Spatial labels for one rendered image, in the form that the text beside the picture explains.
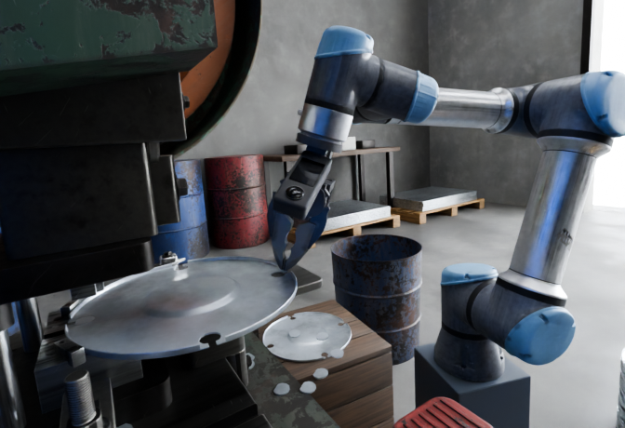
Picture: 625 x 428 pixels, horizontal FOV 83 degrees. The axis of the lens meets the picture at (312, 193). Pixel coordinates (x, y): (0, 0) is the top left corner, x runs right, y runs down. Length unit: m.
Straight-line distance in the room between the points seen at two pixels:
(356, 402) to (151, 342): 0.86
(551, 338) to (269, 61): 3.94
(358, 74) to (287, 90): 3.86
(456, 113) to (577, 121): 0.20
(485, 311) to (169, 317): 0.58
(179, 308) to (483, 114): 0.65
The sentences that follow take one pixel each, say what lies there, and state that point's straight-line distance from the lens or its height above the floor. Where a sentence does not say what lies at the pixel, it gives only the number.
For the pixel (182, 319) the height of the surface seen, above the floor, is 0.78.
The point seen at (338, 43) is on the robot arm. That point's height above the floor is 1.11.
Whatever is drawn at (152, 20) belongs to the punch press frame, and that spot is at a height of 1.07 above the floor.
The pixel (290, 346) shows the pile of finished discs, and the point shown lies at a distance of 1.20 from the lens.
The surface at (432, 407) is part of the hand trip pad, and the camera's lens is 0.35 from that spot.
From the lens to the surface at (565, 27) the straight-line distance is 5.07.
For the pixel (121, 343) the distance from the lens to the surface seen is 0.45.
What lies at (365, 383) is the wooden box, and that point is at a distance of 1.20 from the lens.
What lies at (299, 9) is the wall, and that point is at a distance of 4.70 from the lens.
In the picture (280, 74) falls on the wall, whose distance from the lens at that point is 4.35.
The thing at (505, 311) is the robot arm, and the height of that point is 0.65.
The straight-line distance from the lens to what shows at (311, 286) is 0.52.
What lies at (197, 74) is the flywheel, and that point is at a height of 1.14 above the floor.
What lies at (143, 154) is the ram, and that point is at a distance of 0.41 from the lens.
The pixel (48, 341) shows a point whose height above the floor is 0.78.
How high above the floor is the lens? 0.98
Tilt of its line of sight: 8 degrees down
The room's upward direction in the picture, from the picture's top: 4 degrees counter-clockwise
